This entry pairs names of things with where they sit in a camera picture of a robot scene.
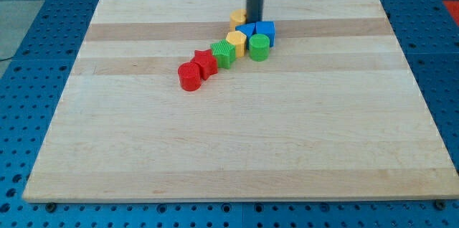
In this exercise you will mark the wooden board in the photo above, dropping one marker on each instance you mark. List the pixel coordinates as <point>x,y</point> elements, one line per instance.
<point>333,114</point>

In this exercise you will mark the blue cube block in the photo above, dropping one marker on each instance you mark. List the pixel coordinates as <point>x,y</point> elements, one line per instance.
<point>268,29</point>

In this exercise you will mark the red cylinder block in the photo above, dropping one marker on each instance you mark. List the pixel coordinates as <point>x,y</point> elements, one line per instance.
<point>189,76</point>

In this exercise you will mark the red star block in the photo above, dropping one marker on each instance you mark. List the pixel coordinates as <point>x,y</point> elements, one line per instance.
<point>207,63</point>

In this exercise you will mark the green cylinder block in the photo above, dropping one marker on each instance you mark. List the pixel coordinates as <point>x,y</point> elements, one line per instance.
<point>259,47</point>

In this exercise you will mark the yellow hexagon block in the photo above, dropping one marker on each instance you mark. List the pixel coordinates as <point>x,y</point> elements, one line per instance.
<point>239,40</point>

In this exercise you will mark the yellow cylinder block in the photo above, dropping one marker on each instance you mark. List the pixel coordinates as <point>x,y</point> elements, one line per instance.
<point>236,18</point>

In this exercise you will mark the green star block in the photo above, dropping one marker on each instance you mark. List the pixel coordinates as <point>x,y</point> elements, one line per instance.
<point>224,52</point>

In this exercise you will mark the blue triangle block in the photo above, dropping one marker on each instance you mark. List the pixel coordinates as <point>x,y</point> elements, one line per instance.
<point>248,30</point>

